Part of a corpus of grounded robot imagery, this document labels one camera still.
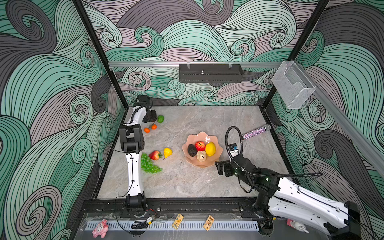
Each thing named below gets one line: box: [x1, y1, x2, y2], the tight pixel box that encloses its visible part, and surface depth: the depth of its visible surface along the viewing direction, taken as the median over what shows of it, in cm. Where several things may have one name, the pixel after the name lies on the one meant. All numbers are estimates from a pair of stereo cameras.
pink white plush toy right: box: [286, 219, 310, 234], surface depth 63 cm
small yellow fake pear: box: [162, 147, 174, 161], surface depth 93 cm
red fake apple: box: [195, 141, 206, 152], surface depth 92 cm
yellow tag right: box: [203, 214, 215, 232], surface depth 70 cm
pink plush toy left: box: [92, 219, 109, 239], surface depth 67 cm
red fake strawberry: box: [148, 150, 163, 161], surface depth 91 cm
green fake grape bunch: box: [140, 152, 163, 174], surface depth 87 cm
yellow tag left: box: [172, 213, 185, 230], surface depth 71 cm
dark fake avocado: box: [188, 144, 197, 157], surface depth 89 cm
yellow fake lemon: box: [205, 141, 216, 157], surface depth 91 cm
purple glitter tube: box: [242, 124, 272, 140], surface depth 103 cm
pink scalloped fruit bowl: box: [182, 131, 223, 169], surface depth 91 cm
